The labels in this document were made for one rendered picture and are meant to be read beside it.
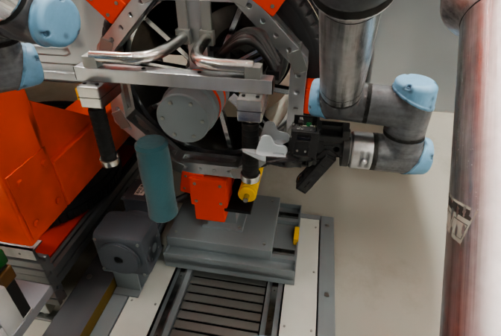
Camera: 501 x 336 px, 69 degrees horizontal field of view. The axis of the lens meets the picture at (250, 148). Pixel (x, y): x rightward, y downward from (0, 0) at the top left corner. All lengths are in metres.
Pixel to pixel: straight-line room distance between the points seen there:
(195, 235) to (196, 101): 0.72
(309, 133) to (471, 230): 0.49
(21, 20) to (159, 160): 0.52
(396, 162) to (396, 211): 1.24
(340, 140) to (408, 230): 1.21
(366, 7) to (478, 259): 0.26
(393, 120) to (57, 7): 0.56
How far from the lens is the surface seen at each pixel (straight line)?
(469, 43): 0.31
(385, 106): 0.69
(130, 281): 1.46
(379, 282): 1.65
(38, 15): 0.58
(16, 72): 0.74
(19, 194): 1.05
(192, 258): 1.44
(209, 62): 0.73
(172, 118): 0.87
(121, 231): 1.25
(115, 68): 0.82
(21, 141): 1.04
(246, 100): 0.71
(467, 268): 0.25
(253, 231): 1.43
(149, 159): 0.98
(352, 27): 0.45
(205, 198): 1.17
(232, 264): 1.41
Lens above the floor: 1.26
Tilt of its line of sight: 33 degrees down
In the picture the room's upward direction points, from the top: straight up
